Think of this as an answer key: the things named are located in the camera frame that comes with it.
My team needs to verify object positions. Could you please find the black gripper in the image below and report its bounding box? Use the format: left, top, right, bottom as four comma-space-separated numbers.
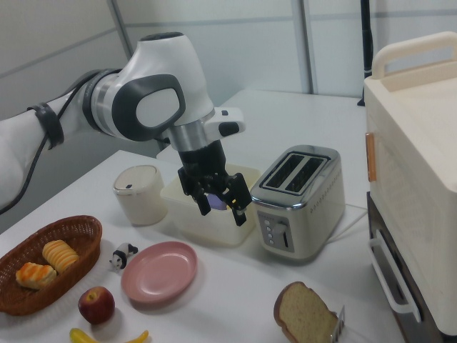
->
177, 139, 252, 228

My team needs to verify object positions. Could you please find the brown-crust bread slice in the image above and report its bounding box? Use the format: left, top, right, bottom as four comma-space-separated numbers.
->
273, 281, 339, 343

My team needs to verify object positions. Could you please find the cream and chrome toaster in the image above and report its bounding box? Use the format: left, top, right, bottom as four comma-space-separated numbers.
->
250, 144, 346, 266

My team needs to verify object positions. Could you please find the striped yellow bread roll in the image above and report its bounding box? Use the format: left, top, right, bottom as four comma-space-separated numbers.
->
41, 239, 80, 274

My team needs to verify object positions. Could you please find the purple cube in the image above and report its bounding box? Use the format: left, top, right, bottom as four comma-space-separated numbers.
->
206, 192, 231, 212

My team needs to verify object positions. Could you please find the white plastic storage bin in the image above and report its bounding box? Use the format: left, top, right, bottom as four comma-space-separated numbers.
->
160, 163, 262, 248

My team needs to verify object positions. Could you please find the small cream lidded trash can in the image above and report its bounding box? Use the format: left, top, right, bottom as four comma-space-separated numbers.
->
113, 164, 169, 226

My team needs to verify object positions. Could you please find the pink plate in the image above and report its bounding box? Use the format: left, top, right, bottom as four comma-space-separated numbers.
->
120, 241, 199, 304

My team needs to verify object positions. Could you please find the panda figurine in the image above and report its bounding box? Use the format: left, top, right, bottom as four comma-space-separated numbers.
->
109, 242, 139, 274

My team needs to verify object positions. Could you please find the brown wicker basket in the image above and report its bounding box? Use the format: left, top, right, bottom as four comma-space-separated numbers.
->
0, 214, 104, 317

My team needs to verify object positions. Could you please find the tan cabinet latch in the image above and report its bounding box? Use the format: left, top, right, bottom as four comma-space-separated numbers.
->
365, 131, 377, 182

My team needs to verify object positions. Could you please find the red apple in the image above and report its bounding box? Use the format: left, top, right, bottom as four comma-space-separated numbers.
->
78, 286, 116, 325

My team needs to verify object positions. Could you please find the metal toast rack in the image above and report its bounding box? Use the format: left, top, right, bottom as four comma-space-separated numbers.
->
330, 304, 346, 343

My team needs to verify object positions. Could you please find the yellow banana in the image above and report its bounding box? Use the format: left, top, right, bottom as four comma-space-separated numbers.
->
69, 327, 149, 343

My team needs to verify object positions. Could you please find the black pole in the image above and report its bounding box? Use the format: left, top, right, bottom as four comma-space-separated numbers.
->
358, 0, 375, 106

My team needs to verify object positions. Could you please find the white toaster cord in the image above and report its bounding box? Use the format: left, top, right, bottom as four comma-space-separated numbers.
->
330, 202, 369, 244

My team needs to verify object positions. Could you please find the black cable strap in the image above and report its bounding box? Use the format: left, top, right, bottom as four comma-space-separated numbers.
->
27, 102, 66, 150

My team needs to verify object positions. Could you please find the white drawer handle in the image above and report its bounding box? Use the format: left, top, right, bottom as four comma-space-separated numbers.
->
368, 228, 422, 323

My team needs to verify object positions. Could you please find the cream plastic cabinet with handle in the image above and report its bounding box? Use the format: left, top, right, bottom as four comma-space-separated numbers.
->
363, 31, 457, 337

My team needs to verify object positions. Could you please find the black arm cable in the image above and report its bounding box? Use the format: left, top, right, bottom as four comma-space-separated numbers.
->
0, 69, 119, 216

